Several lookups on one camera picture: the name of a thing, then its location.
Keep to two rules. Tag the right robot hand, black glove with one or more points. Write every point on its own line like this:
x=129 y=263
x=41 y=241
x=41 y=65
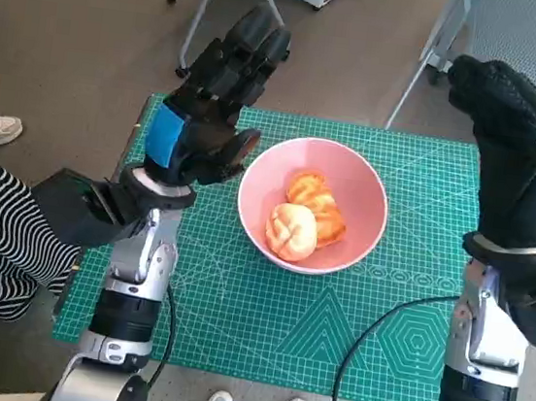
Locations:
x=513 y=191

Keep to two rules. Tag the long orange toy bread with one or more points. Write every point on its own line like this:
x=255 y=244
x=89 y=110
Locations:
x=313 y=189

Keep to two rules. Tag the pink bowl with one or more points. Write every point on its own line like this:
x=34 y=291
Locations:
x=260 y=185

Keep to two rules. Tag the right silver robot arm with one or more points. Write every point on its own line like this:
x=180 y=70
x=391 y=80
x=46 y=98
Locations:
x=476 y=334

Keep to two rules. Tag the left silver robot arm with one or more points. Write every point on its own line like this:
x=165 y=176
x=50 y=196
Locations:
x=143 y=263

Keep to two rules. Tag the round orange toy bread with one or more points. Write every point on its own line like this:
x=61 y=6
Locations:
x=291 y=232

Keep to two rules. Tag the grey mesh seat chair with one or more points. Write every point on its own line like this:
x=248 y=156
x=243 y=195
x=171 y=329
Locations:
x=514 y=25

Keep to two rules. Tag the green cutting mat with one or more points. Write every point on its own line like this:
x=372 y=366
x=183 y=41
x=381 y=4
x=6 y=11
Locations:
x=234 y=314

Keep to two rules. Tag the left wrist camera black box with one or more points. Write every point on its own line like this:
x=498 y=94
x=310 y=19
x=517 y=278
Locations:
x=65 y=215

